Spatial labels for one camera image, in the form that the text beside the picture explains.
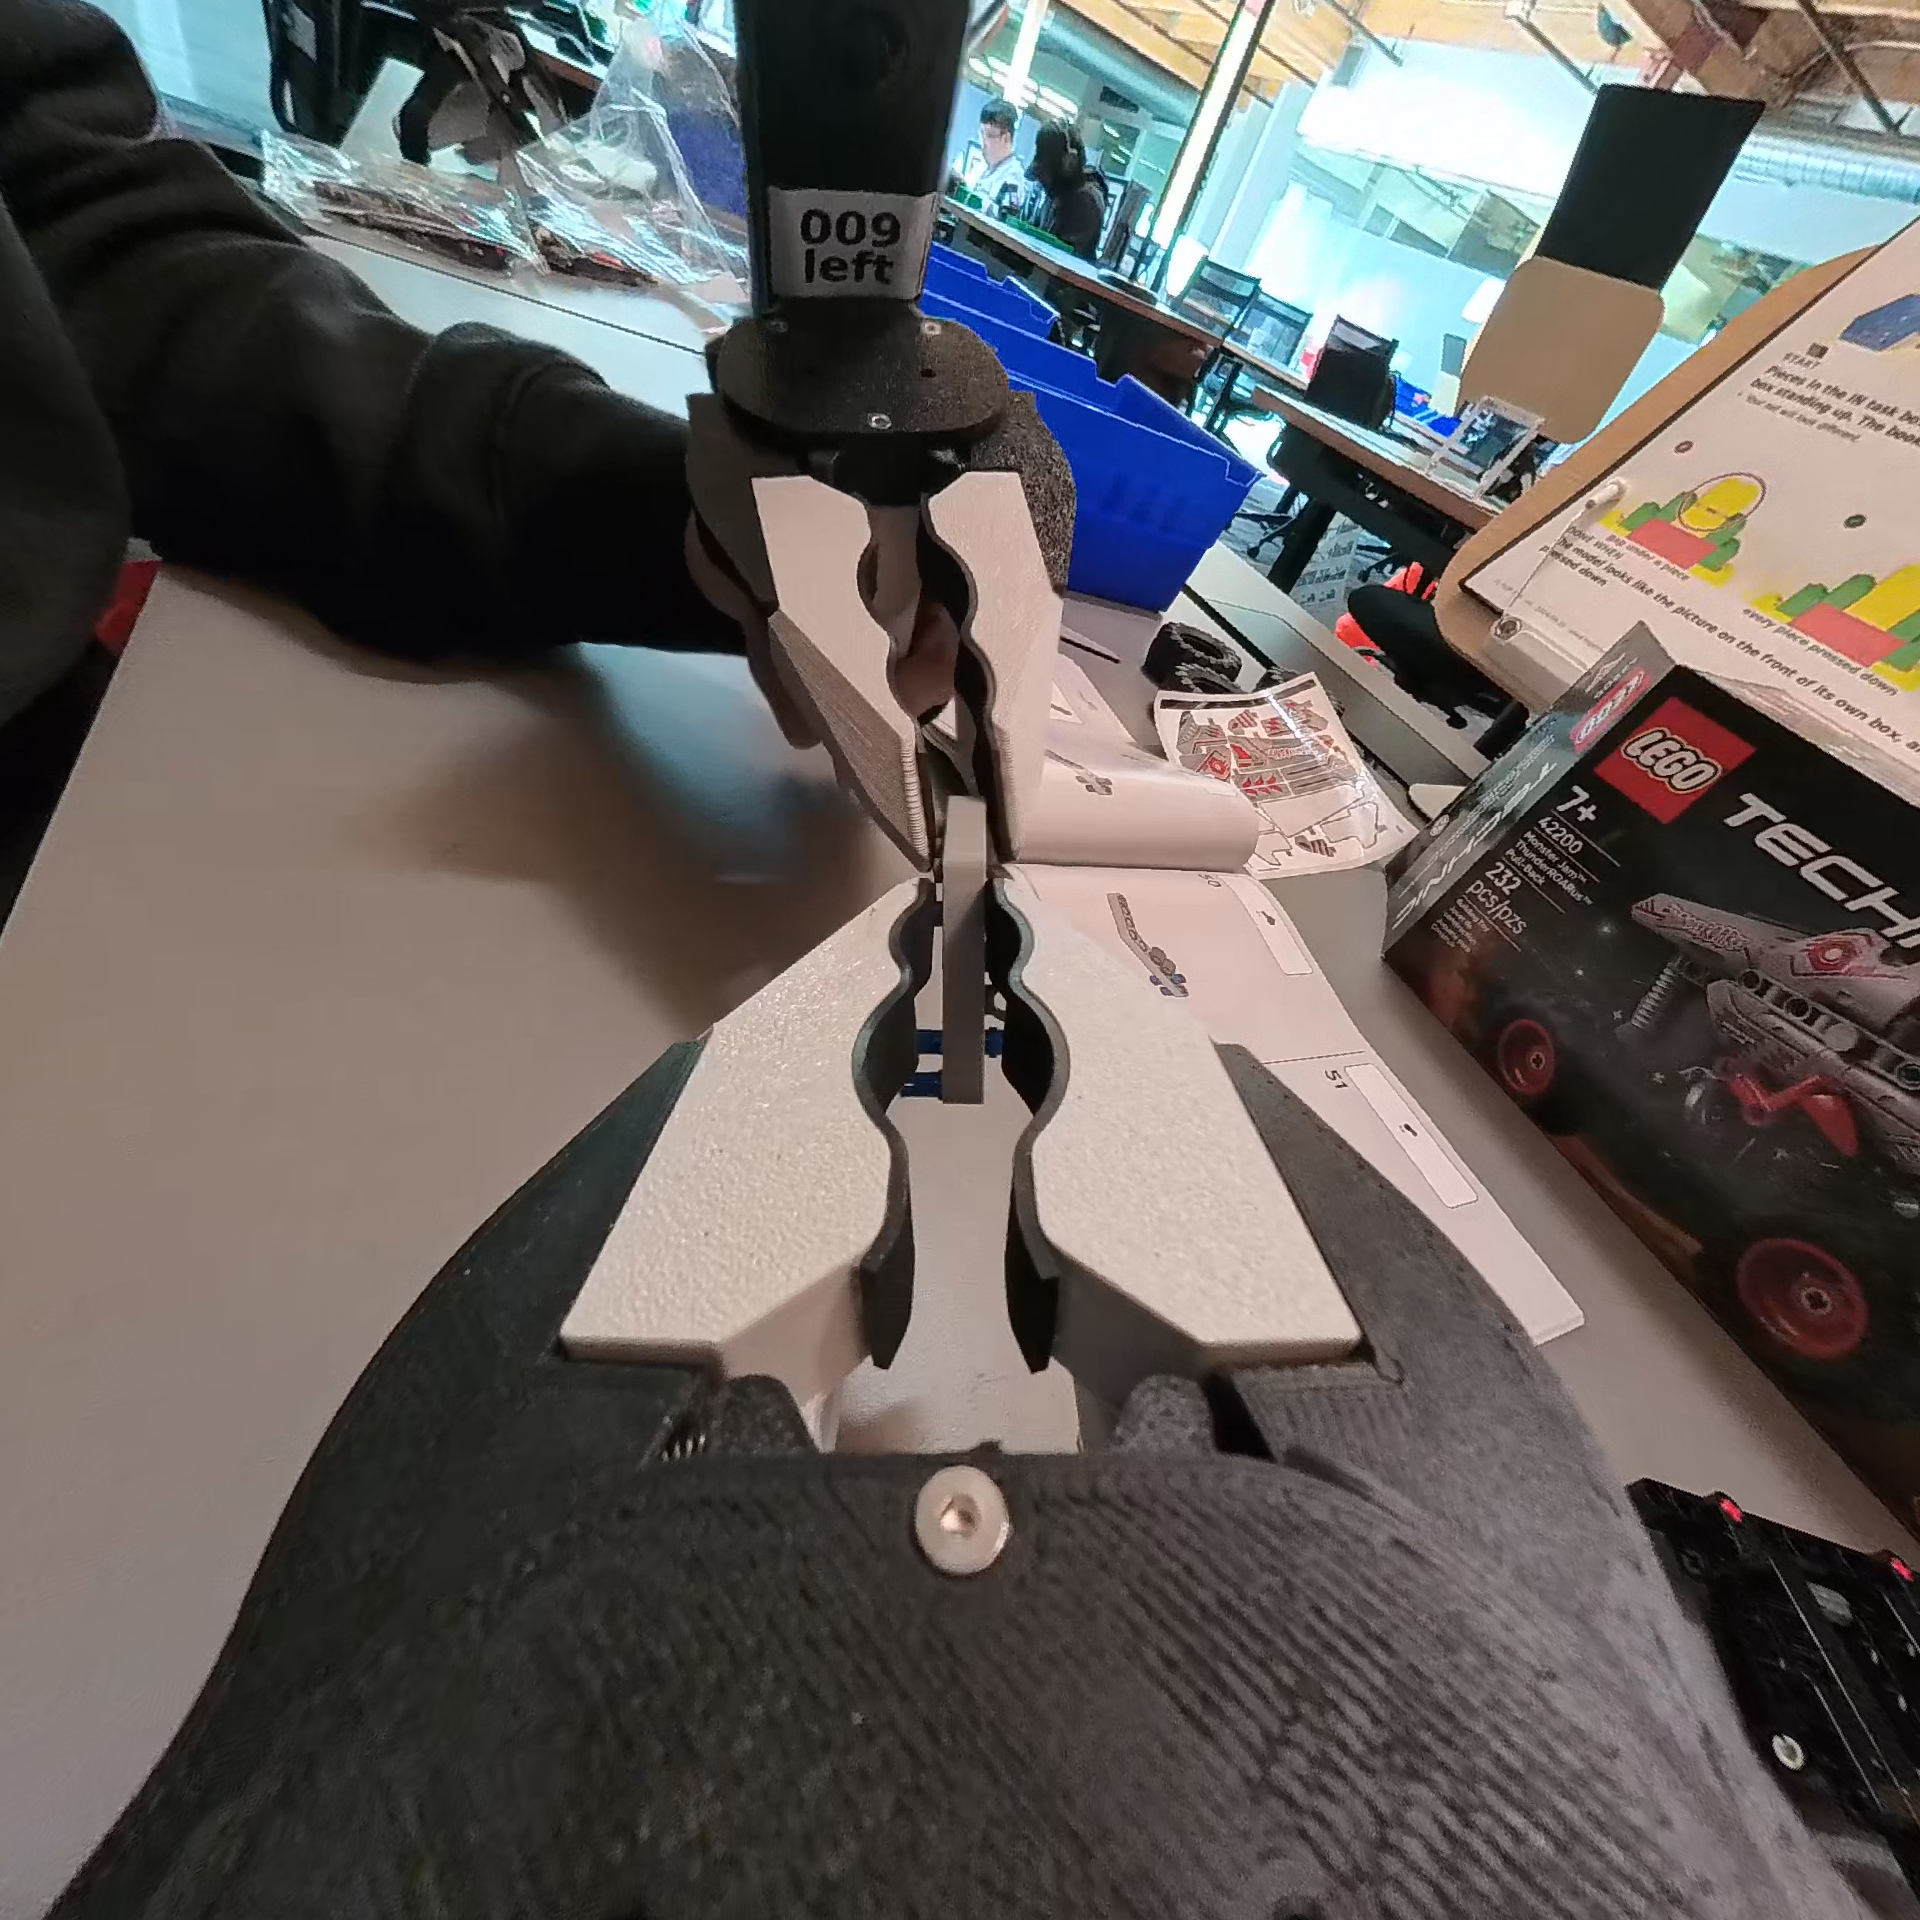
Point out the black office chair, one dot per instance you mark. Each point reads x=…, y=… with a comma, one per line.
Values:
x=1238, y=322
x=1349, y=369

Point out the white instruction booklet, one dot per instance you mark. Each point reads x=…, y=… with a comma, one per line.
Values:
x=1305, y=1020

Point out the clear acrylic stand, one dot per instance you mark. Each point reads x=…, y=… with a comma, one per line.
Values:
x=1484, y=437

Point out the clear bag of pieces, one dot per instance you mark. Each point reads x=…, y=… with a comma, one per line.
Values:
x=645, y=180
x=405, y=210

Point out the grey bent toy beam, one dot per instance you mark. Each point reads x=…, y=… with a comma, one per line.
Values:
x=964, y=960

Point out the orange red item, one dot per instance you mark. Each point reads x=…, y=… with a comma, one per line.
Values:
x=1389, y=608

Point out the person's left forearm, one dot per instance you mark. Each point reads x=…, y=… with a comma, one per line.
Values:
x=375, y=480

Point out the blue plastic bin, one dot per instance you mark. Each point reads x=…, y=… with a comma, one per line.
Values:
x=983, y=307
x=1142, y=480

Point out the black panel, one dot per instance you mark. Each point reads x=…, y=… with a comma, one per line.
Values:
x=1650, y=180

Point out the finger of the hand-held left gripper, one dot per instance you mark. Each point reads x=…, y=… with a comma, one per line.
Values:
x=818, y=600
x=1021, y=644

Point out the long background table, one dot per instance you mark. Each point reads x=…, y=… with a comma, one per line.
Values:
x=1349, y=428

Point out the cardboard instruction board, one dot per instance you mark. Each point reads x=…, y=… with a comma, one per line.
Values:
x=1724, y=494

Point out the black toy truck box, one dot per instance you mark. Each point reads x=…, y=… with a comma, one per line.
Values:
x=1724, y=930

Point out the person's torso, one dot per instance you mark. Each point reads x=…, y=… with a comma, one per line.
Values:
x=44, y=450

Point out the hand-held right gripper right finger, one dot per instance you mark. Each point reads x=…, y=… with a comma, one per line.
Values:
x=1184, y=1200

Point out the partly built toy truck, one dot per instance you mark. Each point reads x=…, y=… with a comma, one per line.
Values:
x=1800, y=1634

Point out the beige board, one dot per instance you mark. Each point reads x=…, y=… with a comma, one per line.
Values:
x=1560, y=353

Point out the sticker sheet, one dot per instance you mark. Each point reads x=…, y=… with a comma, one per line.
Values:
x=1276, y=750

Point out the black toy tyre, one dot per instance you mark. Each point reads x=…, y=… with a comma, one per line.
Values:
x=1194, y=651

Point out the person's left hand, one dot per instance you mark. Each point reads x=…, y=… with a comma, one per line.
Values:
x=936, y=661

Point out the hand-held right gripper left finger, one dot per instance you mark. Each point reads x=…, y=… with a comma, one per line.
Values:
x=735, y=1184

